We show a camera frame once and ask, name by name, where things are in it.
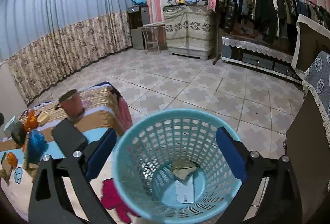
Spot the water dispenser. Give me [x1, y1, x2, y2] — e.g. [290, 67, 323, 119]
[128, 5, 151, 50]

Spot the small wooden stool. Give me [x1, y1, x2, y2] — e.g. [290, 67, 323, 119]
[138, 22, 165, 54]

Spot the small yellow bowl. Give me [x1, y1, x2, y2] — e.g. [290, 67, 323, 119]
[37, 112, 50, 126]

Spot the black roll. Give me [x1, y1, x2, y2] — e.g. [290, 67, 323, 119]
[11, 121, 26, 145]

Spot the black rectangular case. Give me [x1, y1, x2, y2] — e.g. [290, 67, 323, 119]
[51, 118, 88, 157]

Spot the cloth covered cabinet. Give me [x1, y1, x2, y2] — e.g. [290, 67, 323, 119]
[163, 5, 217, 60]

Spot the white label paper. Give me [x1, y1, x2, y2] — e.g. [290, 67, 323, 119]
[175, 175, 195, 204]

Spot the blue patterned cloth cover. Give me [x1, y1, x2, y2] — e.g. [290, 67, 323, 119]
[302, 51, 329, 144]

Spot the clothes rack with dark garments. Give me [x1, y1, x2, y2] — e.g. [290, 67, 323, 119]
[216, 0, 329, 45]

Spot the pink metal cup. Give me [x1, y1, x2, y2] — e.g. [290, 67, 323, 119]
[55, 89, 84, 118]

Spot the used grey face mask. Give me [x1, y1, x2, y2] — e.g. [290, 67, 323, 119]
[171, 159, 200, 181]

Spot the low tv stand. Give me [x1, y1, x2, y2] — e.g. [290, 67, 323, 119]
[220, 36, 302, 83]

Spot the light blue plastic basket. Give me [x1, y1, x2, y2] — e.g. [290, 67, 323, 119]
[112, 108, 242, 223]

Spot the blue and floral curtain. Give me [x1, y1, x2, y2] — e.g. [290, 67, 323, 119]
[1, 0, 131, 103]

